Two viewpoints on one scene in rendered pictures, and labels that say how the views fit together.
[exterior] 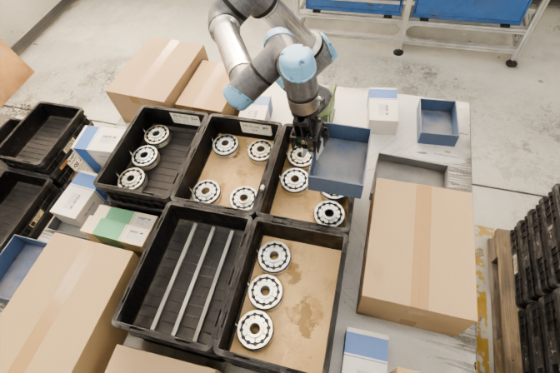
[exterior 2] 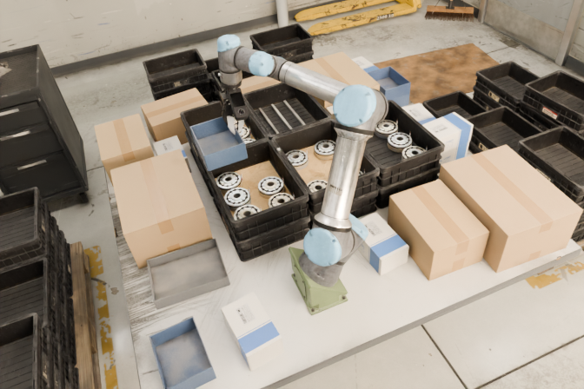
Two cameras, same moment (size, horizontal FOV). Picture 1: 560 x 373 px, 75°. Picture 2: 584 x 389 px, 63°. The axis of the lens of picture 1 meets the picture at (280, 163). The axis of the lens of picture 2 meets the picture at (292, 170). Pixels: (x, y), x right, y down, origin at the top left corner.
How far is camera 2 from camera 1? 2.06 m
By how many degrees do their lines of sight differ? 79
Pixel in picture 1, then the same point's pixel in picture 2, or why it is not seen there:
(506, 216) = not seen: outside the picture
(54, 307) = (333, 73)
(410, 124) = (215, 348)
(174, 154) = (386, 158)
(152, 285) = (305, 110)
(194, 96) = (433, 193)
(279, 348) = not seen: hidden behind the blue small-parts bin
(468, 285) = (117, 181)
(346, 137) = (225, 161)
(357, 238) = (210, 216)
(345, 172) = (212, 147)
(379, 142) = not seen: hidden behind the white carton
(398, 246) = (168, 177)
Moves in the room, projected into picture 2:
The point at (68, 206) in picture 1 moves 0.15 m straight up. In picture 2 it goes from (413, 109) to (415, 83)
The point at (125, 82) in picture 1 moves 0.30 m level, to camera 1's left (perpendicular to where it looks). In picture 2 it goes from (505, 159) to (540, 123)
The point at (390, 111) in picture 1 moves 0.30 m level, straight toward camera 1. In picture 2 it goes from (235, 315) to (217, 248)
